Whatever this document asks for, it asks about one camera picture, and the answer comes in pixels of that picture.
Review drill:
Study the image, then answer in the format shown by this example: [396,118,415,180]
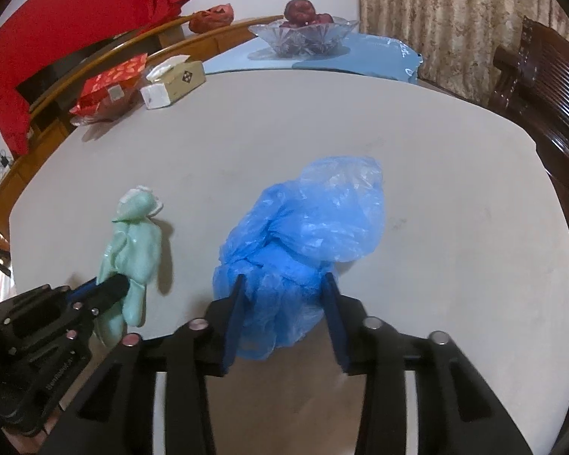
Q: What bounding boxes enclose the glass fruit bowl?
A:
[248,18,360,58]

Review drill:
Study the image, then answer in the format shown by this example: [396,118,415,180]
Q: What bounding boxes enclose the beige patterned curtain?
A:
[357,0,569,105]

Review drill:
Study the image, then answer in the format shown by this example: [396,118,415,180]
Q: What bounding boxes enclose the beige tissue box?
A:
[145,55,206,105]

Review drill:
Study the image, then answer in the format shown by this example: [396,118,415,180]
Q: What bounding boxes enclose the red patterned gift packet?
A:
[70,53,149,126]

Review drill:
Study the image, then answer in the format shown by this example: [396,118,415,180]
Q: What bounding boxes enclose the green plastic bag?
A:
[95,185,165,349]

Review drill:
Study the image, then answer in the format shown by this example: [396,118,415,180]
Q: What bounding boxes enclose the red apples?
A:
[279,0,335,27]

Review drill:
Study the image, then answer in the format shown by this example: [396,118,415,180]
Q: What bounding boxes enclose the small white box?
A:
[140,83,174,111]

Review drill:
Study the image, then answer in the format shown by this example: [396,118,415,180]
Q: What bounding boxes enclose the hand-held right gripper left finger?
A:
[40,274,247,455]

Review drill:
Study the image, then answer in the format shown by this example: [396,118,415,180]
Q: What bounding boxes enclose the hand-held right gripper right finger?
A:
[323,272,534,455]

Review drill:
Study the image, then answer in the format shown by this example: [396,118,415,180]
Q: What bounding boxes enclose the red cloth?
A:
[0,0,193,155]

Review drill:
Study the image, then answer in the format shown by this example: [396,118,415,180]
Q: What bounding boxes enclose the dark wooden chair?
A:
[488,15,569,228]

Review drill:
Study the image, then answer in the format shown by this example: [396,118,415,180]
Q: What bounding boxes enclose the curved wooden bench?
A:
[0,16,285,247]

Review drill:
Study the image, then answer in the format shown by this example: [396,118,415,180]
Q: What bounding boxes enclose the blue plastic bag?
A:
[212,155,387,361]

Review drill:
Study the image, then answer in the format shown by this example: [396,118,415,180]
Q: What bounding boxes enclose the light blue table mat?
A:
[203,33,424,81]

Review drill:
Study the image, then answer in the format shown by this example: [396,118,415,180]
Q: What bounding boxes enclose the red bag on bench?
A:
[189,4,234,34]

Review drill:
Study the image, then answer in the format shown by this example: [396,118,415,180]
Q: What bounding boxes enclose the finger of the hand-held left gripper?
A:
[69,279,99,301]
[83,275,130,316]

